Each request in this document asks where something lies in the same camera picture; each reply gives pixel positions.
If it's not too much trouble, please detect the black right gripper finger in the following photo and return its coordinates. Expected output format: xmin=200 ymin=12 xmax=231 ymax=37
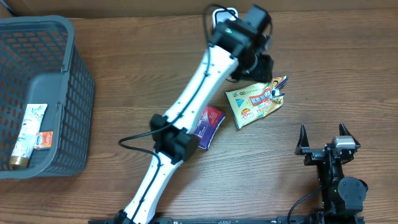
xmin=339 ymin=122 xmax=361 ymax=148
xmin=295 ymin=124 xmax=310 ymax=155

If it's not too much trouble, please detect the yellow wet wipes pack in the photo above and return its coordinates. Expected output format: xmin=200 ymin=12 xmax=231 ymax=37
xmin=225 ymin=76 xmax=289 ymax=129

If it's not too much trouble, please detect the red Carefree pad pack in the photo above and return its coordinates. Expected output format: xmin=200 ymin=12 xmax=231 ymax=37
xmin=193 ymin=106 xmax=225 ymax=150

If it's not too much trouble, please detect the Kleenex tissue pack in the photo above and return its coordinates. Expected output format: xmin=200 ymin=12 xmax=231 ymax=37
xmin=34 ymin=131 xmax=53 ymax=150

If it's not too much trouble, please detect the white Pantene shampoo tube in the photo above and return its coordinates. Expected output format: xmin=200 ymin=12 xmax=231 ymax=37
xmin=10 ymin=104 xmax=47 ymax=169

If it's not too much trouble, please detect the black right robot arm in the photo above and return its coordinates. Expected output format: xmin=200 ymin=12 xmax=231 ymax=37
xmin=287 ymin=123 xmax=368 ymax=224

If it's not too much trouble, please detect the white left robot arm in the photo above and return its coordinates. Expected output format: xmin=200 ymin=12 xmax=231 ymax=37
xmin=113 ymin=5 xmax=273 ymax=223

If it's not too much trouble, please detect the white barcode scanner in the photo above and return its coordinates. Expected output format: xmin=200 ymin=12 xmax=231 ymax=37
xmin=212 ymin=7 xmax=239 ymax=28

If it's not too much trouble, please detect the grey plastic basket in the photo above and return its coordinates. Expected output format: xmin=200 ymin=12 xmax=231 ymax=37
xmin=1 ymin=16 xmax=95 ymax=179

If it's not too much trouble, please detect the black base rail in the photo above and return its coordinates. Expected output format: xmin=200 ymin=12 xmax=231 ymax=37
xmin=88 ymin=216 xmax=365 ymax=224

